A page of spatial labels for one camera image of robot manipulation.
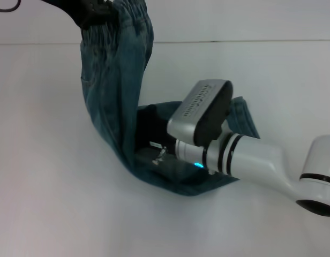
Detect blue denim shorts with embroidery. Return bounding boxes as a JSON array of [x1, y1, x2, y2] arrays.
[[79, 0, 262, 198]]

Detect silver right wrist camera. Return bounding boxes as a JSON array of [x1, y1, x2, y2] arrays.
[[167, 79, 234, 147]]

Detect black cable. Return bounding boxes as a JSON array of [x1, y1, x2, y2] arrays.
[[0, 0, 21, 13]]

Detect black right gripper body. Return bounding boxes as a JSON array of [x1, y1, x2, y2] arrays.
[[134, 103, 208, 185]]

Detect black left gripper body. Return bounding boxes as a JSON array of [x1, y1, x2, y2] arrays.
[[41, 0, 107, 30]]

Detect metal clamp bolt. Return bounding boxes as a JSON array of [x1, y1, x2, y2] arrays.
[[152, 146, 168, 164]]

